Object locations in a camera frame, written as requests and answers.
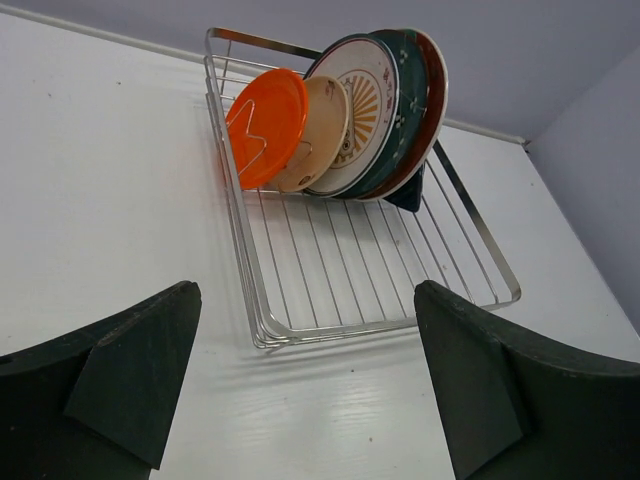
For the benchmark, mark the teal plate with white blossoms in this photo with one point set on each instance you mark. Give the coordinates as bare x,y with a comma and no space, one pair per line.
406,121

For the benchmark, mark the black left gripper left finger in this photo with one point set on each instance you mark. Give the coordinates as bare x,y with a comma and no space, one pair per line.
98,402

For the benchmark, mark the red plate with turquoise flower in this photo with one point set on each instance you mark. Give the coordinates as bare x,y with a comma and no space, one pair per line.
431,123

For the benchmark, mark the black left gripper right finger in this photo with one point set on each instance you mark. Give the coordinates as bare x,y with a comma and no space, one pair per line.
515,404

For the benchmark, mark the dark blue leaf-shaped plate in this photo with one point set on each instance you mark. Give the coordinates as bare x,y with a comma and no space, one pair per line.
409,196

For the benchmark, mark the small beige plate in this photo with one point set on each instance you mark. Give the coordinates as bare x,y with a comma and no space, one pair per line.
326,126

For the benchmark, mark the silver wire dish rack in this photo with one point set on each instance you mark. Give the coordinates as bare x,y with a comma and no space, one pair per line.
315,269

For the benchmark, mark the white plate with orange sunburst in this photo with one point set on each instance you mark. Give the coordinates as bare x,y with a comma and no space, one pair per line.
365,66

